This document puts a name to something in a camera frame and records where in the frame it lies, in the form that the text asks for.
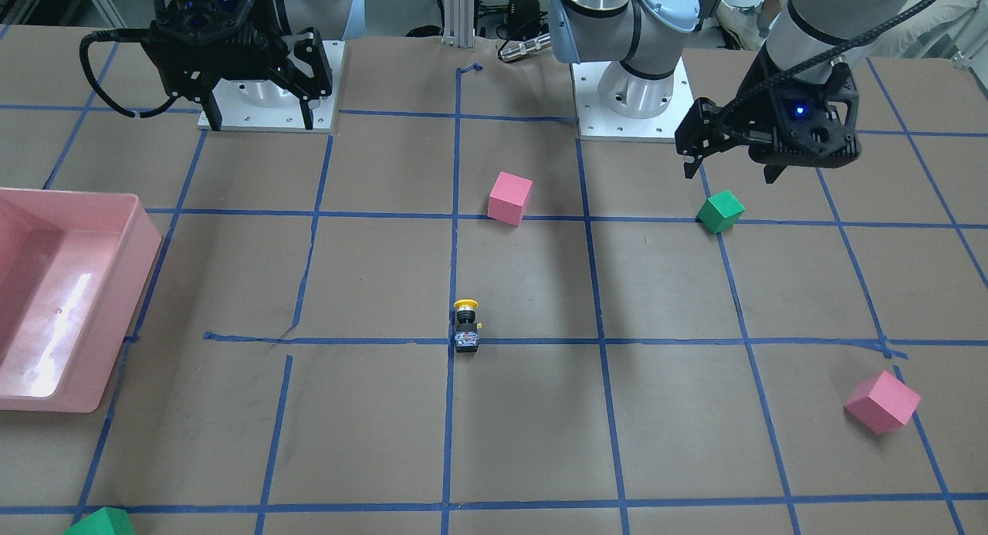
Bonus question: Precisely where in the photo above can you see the pink cube near left gripper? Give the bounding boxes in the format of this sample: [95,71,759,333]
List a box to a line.
[844,371,922,435]

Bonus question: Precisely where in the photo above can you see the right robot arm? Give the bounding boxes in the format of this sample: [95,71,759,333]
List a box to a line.
[142,0,366,133]

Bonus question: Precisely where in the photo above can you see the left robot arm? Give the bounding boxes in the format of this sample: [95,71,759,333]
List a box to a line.
[547,0,936,184]

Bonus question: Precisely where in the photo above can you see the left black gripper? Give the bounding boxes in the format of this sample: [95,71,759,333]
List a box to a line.
[675,60,861,185]

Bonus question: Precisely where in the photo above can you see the green cube near front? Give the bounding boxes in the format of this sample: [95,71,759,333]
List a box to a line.
[696,190,746,235]

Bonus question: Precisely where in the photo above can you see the aluminium frame post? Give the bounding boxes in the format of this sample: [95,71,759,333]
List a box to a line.
[440,0,479,52]

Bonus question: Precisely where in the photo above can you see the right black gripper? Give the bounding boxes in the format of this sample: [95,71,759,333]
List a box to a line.
[145,0,333,131]

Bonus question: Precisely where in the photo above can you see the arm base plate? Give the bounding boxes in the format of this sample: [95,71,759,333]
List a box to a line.
[213,39,346,134]
[570,59,694,144]

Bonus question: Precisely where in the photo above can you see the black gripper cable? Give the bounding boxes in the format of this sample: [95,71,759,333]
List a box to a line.
[79,27,182,120]

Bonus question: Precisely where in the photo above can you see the pink plastic bin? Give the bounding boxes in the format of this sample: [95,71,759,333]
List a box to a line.
[1,188,162,413]

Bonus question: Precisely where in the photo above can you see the green cube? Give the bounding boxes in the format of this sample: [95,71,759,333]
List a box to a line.
[696,190,746,235]
[63,506,136,535]

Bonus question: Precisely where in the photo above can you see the yellow push button switch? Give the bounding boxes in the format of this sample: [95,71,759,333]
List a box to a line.
[452,299,482,353]

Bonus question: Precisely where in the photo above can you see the pink cube centre front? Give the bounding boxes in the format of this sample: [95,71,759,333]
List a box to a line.
[486,171,533,228]

